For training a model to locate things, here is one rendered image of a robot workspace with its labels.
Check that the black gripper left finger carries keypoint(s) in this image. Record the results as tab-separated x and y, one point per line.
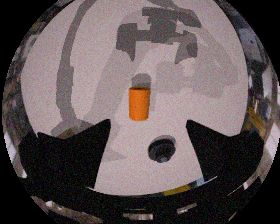
81	152

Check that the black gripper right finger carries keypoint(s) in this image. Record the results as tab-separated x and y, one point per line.
212	148

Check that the orange knob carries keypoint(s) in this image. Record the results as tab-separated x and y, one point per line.
139	103

